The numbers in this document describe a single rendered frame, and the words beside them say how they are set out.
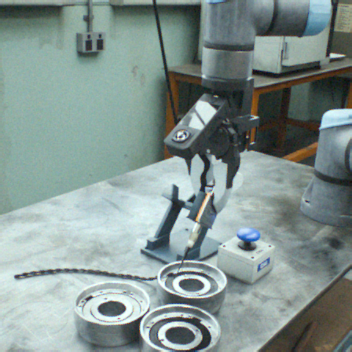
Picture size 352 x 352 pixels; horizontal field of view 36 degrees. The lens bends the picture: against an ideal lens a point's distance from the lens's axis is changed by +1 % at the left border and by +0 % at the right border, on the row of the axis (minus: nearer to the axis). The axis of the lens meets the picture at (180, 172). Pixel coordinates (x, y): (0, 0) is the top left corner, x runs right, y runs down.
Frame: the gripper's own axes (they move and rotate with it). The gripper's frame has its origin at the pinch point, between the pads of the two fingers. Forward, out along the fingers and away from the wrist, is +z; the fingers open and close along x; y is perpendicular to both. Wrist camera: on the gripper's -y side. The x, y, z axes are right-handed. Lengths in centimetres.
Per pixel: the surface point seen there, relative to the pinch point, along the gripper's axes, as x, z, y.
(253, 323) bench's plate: -13.5, 13.1, -4.9
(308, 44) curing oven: 96, -2, 210
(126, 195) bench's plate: 33.7, 13.1, 14.4
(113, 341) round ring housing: -3.4, 11.9, -23.1
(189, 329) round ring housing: -10.3, 10.3, -15.7
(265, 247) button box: -6.2, 8.7, 9.1
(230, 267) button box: -3.3, 11.5, 3.3
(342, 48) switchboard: 143, 15, 357
